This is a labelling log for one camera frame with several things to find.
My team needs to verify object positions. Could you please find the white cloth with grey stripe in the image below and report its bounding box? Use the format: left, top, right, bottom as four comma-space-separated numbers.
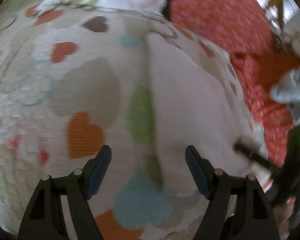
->
146, 33, 262, 196

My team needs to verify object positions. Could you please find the heart patterned quilt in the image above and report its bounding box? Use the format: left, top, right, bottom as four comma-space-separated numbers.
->
0, 0, 268, 240

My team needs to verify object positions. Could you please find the wooden chair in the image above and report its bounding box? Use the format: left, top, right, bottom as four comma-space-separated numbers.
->
264, 0, 290, 41

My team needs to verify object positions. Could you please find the orange floral pillow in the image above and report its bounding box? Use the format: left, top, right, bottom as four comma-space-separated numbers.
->
170, 0, 300, 165

